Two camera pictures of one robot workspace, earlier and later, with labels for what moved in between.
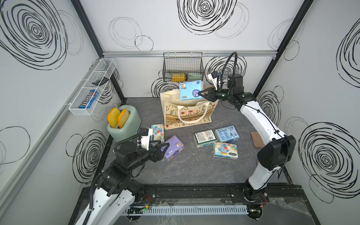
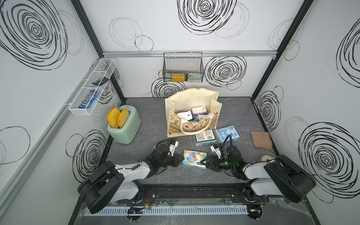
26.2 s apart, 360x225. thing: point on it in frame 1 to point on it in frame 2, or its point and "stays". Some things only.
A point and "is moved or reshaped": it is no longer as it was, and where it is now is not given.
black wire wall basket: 183,66 stays
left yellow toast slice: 113,116 stays
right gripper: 212,94 to 214,160
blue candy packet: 91,98 stays
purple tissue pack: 175,147 is moved or reshaped
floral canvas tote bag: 179,113 is moved or reshaped
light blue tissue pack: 190,90 to 186,115
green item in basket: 194,77 stays
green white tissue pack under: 205,138 stays
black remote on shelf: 101,81 stays
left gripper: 158,155 to 176,162
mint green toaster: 131,128 stays
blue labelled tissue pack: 228,134 stays
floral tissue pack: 225,150 to 191,157
